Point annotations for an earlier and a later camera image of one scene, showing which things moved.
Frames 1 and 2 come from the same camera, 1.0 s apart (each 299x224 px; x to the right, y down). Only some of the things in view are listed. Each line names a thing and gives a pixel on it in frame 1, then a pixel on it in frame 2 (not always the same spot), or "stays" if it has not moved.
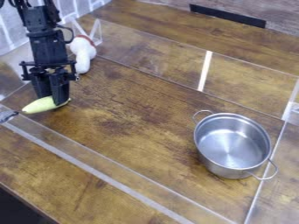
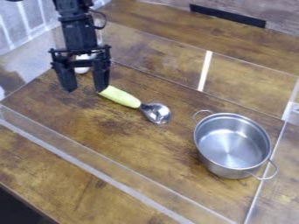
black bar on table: (255, 22) stays
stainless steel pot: (234, 145) stays
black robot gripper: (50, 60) to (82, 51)
